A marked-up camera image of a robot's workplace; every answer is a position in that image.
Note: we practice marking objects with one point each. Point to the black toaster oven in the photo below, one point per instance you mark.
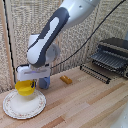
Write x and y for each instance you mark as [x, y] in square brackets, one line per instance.
[111, 55]

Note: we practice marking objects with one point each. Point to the blue cup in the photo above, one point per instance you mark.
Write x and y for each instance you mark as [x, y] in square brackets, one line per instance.
[44, 82]

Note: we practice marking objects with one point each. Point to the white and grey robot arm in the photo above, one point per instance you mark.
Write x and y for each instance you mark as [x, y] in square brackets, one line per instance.
[53, 30]

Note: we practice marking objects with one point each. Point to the cream patterned plate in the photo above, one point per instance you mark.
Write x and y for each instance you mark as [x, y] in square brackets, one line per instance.
[24, 106]

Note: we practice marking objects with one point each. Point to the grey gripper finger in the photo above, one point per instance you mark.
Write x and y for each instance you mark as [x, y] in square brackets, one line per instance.
[33, 83]

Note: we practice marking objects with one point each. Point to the yellow bowl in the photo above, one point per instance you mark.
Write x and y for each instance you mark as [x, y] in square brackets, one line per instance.
[24, 88]

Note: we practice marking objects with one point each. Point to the small orange block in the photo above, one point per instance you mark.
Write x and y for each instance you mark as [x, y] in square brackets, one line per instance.
[66, 79]

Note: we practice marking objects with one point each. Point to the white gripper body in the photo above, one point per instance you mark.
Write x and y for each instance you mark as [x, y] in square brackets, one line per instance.
[32, 72]

